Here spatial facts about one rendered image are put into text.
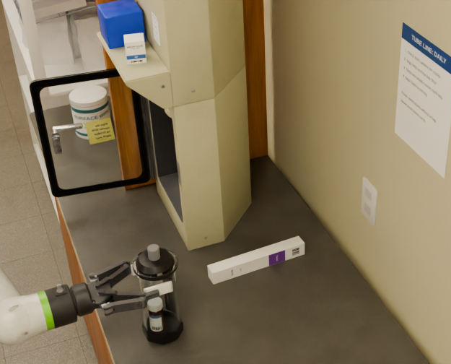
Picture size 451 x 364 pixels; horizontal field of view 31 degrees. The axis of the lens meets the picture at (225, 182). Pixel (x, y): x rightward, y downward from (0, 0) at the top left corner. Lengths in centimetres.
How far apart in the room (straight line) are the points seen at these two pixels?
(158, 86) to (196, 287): 56
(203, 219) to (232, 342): 40
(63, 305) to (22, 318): 10
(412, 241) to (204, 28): 72
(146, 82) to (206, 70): 16
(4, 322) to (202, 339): 50
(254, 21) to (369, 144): 62
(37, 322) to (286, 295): 67
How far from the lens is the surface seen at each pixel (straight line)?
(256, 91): 262
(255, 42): 255
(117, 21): 218
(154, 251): 195
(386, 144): 202
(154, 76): 205
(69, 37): 348
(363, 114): 209
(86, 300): 195
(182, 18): 201
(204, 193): 228
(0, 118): 516
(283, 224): 245
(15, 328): 192
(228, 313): 217
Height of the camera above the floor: 244
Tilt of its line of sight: 35 degrees down
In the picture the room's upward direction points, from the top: 4 degrees counter-clockwise
